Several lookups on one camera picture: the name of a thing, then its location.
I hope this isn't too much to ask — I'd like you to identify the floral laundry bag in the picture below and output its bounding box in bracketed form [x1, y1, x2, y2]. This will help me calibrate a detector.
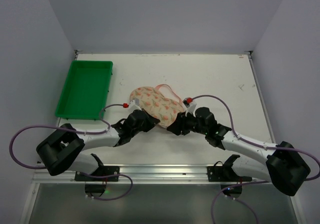
[129, 84, 185, 128]

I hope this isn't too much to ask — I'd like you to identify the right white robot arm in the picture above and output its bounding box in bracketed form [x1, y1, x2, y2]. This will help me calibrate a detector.
[167, 107, 311, 196]

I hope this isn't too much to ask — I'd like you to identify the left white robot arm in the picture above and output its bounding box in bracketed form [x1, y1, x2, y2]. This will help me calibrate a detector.
[36, 110, 160, 176]

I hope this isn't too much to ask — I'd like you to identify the green plastic tray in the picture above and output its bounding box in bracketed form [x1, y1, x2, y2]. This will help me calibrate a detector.
[55, 60, 113, 120]

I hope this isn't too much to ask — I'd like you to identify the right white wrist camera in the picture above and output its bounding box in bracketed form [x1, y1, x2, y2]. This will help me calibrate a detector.
[182, 97, 197, 116]

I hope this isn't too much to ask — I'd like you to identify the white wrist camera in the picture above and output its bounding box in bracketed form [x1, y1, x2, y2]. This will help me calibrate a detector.
[128, 98, 141, 112]
[182, 97, 197, 116]

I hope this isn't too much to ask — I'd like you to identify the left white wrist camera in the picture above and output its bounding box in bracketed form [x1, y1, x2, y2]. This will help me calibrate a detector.
[128, 98, 141, 112]

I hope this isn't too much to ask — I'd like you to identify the aluminium mounting rail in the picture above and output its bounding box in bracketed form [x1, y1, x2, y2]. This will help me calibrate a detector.
[31, 162, 296, 185]

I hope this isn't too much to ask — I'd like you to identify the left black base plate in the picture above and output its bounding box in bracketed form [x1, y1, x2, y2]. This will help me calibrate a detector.
[74, 165, 120, 182]

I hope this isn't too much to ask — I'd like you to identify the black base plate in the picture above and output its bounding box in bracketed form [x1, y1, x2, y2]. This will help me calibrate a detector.
[74, 165, 120, 182]
[206, 166, 253, 183]

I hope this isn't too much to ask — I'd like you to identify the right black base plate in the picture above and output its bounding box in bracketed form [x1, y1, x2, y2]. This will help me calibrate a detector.
[206, 166, 253, 183]

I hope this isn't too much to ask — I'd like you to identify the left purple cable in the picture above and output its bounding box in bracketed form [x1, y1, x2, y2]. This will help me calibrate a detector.
[9, 103, 129, 170]

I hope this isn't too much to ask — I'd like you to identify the purple cable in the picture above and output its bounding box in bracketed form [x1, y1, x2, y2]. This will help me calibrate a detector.
[9, 103, 129, 170]
[185, 94, 320, 224]

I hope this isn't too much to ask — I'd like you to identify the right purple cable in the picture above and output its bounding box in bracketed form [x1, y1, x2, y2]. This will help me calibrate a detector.
[185, 94, 320, 224]

